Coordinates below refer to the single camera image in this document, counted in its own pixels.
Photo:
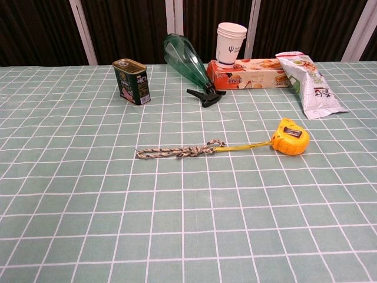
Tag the yellow tape measure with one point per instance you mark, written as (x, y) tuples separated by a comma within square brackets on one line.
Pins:
[(291, 141)]

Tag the green checked tablecloth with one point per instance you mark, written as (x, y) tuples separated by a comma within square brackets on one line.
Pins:
[(188, 221)]

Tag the green plastic spray bottle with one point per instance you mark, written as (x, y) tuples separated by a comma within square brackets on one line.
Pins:
[(182, 59)]

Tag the green luncheon meat can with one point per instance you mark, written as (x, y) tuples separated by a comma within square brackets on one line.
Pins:
[(129, 79)]

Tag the orange biscuit box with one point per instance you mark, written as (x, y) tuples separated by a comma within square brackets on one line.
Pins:
[(250, 79)]

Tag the white paper cup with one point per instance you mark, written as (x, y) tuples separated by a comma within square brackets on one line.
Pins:
[(229, 44)]

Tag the dark brown curtain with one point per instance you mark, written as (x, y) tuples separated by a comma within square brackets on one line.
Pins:
[(129, 29)]

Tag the white green snack bag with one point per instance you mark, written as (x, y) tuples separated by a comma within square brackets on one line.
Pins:
[(309, 85)]

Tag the white partition post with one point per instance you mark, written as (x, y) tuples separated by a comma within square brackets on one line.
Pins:
[(173, 14), (84, 35), (357, 32), (254, 17)]

